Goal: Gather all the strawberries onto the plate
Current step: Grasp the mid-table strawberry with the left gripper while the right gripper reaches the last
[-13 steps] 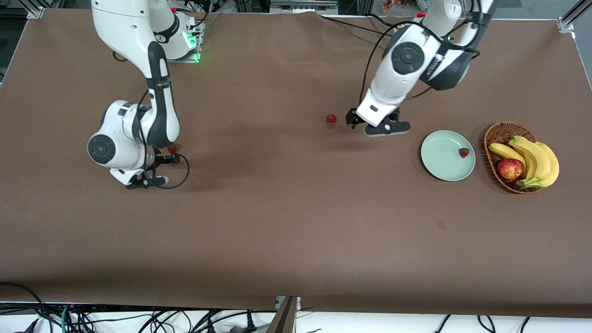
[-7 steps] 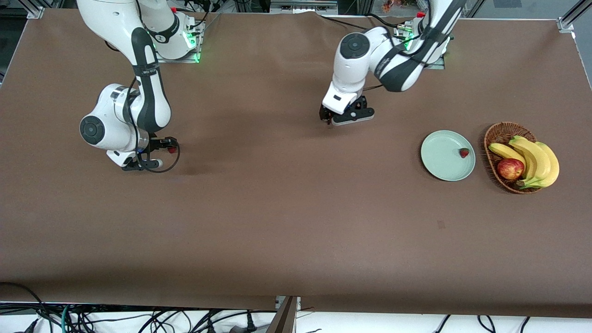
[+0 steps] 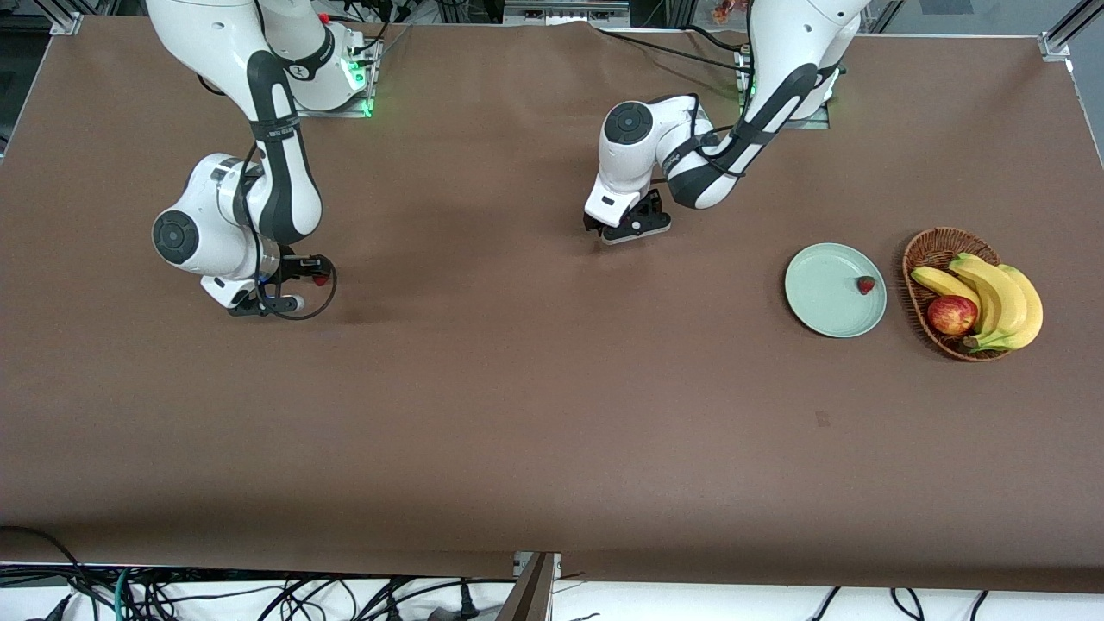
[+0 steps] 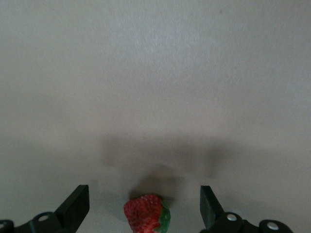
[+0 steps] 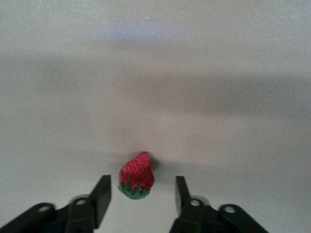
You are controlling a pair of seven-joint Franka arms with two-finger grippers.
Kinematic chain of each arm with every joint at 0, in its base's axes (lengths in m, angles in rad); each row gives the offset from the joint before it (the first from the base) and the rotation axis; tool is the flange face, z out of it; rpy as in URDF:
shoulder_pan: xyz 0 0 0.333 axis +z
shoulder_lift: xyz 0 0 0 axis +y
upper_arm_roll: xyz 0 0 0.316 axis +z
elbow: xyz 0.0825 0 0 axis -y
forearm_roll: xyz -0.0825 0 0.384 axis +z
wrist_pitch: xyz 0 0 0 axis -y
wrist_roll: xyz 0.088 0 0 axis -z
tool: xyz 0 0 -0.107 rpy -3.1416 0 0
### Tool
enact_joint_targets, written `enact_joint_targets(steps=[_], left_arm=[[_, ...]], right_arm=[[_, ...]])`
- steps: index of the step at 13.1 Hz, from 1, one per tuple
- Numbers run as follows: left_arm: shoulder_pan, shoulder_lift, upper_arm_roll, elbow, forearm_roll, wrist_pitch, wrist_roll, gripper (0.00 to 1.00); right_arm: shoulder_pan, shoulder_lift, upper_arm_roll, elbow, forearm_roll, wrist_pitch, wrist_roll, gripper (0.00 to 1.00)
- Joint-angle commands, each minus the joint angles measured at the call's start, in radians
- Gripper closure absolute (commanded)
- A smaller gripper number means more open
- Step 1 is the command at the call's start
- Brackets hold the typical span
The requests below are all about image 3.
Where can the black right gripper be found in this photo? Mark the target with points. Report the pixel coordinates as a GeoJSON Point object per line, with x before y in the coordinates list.
{"type": "Point", "coordinates": [294, 267]}

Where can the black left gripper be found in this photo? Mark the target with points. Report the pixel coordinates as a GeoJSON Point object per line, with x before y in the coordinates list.
{"type": "Point", "coordinates": [649, 206]}

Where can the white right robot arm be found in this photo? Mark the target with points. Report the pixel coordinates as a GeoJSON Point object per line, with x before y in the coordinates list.
{"type": "Point", "coordinates": [198, 233]}

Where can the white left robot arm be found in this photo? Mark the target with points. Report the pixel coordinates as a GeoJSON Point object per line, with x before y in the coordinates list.
{"type": "Point", "coordinates": [802, 52]}

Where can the pale green round plate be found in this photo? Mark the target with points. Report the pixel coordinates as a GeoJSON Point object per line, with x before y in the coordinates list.
{"type": "Point", "coordinates": [828, 293]}

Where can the brown table cover sheet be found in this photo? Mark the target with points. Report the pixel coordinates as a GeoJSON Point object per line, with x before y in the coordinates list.
{"type": "Point", "coordinates": [604, 431]}

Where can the colourful background object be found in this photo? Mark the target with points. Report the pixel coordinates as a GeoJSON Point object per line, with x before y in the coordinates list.
{"type": "Point", "coordinates": [729, 10]}

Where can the brown wicker basket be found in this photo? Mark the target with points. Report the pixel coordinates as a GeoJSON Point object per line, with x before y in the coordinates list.
{"type": "Point", "coordinates": [927, 246]}

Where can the short yellow banana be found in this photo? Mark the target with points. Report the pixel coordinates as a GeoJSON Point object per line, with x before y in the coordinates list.
{"type": "Point", "coordinates": [940, 280]}

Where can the red apple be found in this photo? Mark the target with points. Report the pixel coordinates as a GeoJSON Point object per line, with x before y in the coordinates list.
{"type": "Point", "coordinates": [951, 315]}

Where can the black power plug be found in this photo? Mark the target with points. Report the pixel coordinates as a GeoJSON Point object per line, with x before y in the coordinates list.
{"type": "Point", "coordinates": [467, 604]}

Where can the yellow banana bunch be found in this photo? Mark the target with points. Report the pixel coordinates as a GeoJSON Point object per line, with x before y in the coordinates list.
{"type": "Point", "coordinates": [996, 293]}

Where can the long yellow banana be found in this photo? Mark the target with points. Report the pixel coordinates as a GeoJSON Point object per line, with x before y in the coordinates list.
{"type": "Point", "coordinates": [1031, 310]}

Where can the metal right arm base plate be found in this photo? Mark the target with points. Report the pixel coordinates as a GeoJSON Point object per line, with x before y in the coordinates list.
{"type": "Point", "coordinates": [358, 103]}

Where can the aluminium frame rail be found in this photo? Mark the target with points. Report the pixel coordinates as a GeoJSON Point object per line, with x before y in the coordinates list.
{"type": "Point", "coordinates": [565, 10]}

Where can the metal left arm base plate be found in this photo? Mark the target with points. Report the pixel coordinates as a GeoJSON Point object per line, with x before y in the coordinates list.
{"type": "Point", "coordinates": [815, 123]}

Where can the aluminium frame profile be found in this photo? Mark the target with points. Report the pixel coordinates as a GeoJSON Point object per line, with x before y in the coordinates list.
{"type": "Point", "coordinates": [1056, 43]}
{"type": "Point", "coordinates": [67, 24]}

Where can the small metal bracket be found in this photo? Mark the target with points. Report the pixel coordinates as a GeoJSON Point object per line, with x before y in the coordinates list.
{"type": "Point", "coordinates": [522, 565]}

